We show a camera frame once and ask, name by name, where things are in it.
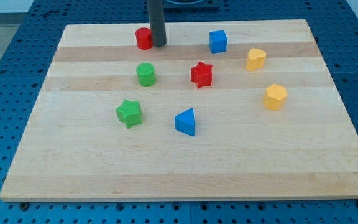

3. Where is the blue triangle block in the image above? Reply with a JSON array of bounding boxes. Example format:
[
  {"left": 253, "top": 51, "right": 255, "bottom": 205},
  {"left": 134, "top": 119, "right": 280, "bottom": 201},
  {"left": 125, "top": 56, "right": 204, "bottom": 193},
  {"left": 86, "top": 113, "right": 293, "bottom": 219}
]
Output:
[{"left": 174, "top": 108, "right": 195, "bottom": 136}]

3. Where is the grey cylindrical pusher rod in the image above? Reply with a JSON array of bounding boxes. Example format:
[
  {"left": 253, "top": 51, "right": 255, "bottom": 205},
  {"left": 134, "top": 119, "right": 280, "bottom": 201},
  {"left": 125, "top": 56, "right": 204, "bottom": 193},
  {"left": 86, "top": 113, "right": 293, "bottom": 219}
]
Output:
[{"left": 147, "top": 0, "right": 167, "bottom": 47}]

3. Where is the green cylinder block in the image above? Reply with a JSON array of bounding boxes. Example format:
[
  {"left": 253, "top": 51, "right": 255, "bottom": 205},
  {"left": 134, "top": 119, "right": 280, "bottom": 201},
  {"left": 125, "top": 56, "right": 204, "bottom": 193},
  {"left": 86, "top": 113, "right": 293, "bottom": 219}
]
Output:
[{"left": 136, "top": 62, "right": 156, "bottom": 87}]

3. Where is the yellow hexagon block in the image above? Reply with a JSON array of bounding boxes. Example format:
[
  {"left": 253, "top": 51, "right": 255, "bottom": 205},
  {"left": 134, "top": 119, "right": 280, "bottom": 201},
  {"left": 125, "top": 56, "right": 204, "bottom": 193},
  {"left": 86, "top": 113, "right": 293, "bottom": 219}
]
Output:
[{"left": 262, "top": 84, "right": 288, "bottom": 111}]

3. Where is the yellow heart block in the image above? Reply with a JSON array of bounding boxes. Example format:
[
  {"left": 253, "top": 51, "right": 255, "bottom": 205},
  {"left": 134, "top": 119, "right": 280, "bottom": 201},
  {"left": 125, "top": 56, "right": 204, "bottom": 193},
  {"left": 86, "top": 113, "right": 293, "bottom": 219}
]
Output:
[{"left": 246, "top": 48, "right": 267, "bottom": 71}]

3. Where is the red cylinder block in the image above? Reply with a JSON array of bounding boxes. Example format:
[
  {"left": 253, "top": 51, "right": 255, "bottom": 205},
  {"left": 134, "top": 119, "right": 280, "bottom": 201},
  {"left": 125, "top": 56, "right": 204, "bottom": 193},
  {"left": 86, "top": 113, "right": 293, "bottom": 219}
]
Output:
[{"left": 135, "top": 27, "right": 154, "bottom": 50}]

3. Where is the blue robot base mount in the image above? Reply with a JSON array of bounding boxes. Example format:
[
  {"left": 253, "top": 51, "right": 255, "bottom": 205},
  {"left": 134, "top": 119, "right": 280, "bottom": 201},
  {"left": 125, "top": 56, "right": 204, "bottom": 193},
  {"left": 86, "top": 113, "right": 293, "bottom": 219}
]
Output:
[{"left": 163, "top": 0, "right": 219, "bottom": 9}]

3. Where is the red star block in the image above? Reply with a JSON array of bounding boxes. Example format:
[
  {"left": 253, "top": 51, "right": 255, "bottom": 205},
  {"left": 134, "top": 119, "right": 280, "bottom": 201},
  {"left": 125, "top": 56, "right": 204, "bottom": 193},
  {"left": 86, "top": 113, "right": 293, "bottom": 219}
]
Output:
[{"left": 190, "top": 62, "right": 213, "bottom": 88}]

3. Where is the wooden board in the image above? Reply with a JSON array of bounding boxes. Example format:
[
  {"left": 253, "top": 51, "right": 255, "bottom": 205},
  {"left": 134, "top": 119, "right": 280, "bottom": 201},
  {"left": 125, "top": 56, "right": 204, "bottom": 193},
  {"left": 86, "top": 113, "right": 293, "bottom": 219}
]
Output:
[{"left": 0, "top": 19, "right": 358, "bottom": 202}]

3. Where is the blue cube block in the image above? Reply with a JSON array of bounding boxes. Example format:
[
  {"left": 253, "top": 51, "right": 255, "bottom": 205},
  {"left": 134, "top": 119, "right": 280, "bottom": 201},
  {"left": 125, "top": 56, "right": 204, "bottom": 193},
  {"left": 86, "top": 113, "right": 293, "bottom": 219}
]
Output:
[{"left": 209, "top": 30, "right": 227, "bottom": 54}]

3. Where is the green star block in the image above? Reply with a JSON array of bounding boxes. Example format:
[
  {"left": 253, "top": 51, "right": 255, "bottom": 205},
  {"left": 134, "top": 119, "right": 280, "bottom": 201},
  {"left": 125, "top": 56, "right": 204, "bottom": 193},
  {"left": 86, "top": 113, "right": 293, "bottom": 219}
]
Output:
[{"left": 116, "top": 99, "right": 142, "bottom": 129}]

